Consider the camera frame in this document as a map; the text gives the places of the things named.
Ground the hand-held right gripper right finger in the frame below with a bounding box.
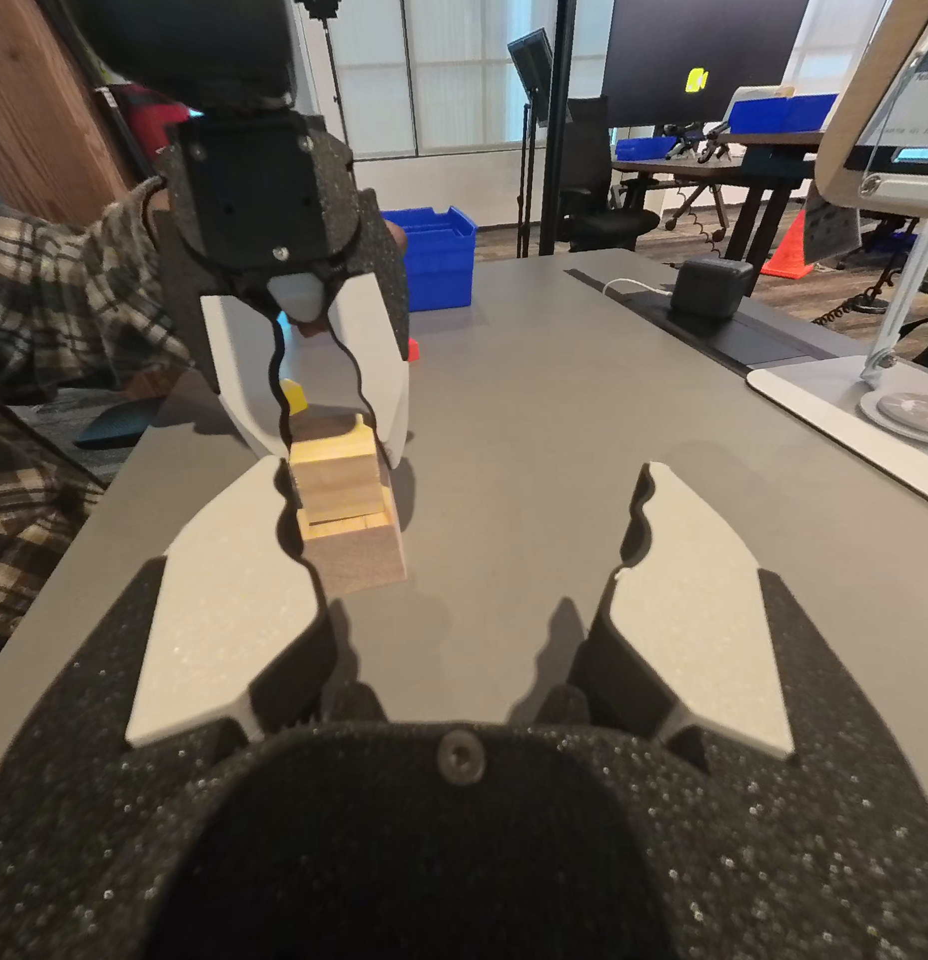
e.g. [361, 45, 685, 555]
[572, 459, 798, 759]

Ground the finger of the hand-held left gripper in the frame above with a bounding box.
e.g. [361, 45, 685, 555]
[200, 294, 294, 461]
[330, 270, 411, 468]

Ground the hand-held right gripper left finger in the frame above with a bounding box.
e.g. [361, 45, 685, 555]
[124, 453, 339, 750]

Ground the small wooden cube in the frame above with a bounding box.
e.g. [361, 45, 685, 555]
[288, 411, 386, 525]

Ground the large wooden cube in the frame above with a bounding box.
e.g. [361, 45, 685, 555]
[297, 465, 408, 600]

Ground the blue plastic bin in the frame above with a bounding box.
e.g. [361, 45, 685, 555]
[380, 205, 479, 312]

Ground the dark flat floor object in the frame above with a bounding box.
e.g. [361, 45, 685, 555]
[77, 396, 163, 452]

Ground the black tripod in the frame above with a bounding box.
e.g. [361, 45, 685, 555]
[294, 0, 354, 160]

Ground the person's plaid shirt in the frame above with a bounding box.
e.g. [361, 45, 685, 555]
[0, 390, 109, 639]

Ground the black office chair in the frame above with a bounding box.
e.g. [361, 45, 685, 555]
[557, 96, 661, 254]

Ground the small black monitor on pole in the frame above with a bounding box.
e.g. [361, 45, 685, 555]
[507, 27, 556, 261]

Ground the black cube charger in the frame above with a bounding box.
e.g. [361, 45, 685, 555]
[671, 258, 756, 321]

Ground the orange traffic cone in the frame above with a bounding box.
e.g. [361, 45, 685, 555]
[761, 209, 818, 281]

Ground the silver screen stand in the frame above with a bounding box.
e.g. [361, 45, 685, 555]
[857, 220, 928, 442]

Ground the dark wooden desk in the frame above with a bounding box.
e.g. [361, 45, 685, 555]
[612, 130, 826, 288]

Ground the large black screen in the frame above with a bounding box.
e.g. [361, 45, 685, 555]
[602, 0, 811, 130]

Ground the wide blue storage bin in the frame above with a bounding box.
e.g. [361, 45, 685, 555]
[729, 93, 840, 137]

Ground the pale framed screen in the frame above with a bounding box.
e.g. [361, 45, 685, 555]
[814, 0, 928, 220]

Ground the black desk cable tray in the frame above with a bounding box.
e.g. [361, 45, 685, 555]
[567, 267, 841, 371]

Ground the black vertical post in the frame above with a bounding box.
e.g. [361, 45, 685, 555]
[540, 0, 576, 258]

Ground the black coiled cable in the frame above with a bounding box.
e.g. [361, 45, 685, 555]
[812, 262, 886, 326]

